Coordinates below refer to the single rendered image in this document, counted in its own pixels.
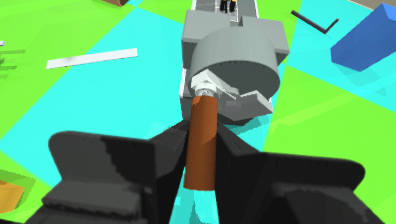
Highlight dark grey l-shaped rod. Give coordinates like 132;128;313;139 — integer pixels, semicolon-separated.
290;10;340;34

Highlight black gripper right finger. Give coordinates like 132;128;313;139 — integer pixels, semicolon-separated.
215;120;366;224

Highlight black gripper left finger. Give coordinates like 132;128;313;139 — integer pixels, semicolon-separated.
48;116;191;224

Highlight blue rectangular block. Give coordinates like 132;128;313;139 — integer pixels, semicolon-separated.
330;3;396;73

